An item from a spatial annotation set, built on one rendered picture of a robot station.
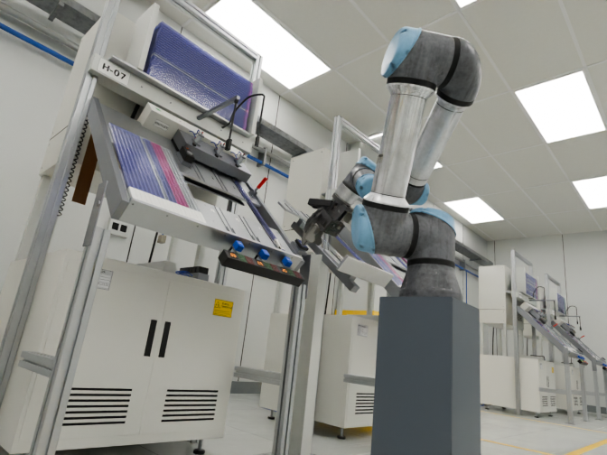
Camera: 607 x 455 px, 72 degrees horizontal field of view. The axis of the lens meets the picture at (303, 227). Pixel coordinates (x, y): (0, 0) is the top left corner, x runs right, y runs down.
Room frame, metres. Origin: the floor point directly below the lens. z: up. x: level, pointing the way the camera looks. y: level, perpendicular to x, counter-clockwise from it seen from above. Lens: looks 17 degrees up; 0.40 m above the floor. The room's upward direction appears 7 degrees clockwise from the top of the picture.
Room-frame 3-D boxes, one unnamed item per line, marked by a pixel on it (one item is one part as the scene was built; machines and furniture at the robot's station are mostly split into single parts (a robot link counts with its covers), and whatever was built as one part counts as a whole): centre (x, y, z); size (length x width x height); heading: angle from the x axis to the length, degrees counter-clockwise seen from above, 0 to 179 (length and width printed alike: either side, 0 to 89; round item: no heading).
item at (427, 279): (1.03, -0.33, 0.60); 0.15 x 0.15 x 0.10
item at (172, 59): (1.67, 0.55, 1.52); 0.51 x 0.13 x 0.27; 136
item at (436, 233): (1.02, -0.32, 0.72); 0.13 x 0.12 x 0.14; 98
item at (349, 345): (2.64, -0.47, 0.65); 1.01 x 0.73 x 1.29; 46
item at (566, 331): (6.32, -3.83, 0.95); 1.36 x 0.82 x 1.90; 46
